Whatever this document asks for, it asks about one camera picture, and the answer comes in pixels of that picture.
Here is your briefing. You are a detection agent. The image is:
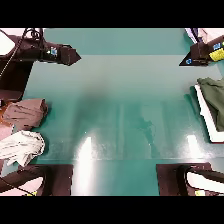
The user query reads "black cable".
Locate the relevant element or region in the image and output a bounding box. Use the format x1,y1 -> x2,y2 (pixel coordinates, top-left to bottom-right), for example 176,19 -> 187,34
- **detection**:
21,27 -> 45,42

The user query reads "dark green garment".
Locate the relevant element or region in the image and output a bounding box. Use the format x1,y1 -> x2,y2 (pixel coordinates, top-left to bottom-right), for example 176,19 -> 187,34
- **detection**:
196,76 -> 224,133

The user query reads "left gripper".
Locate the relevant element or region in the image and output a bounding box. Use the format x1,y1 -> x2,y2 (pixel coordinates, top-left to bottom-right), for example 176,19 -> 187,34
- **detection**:
57,44 -> 77,67

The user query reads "white crumpled garment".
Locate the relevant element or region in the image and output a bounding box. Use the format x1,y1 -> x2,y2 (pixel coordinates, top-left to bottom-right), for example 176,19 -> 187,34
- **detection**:
0,129 -> 46,168

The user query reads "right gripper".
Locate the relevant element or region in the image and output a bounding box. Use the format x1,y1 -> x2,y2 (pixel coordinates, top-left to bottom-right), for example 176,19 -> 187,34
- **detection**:
189,42 -> 212,67

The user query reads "white folded garment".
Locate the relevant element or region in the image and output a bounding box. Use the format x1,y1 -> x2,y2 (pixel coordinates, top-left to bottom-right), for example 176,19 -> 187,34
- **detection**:
193,83 -> 224,144

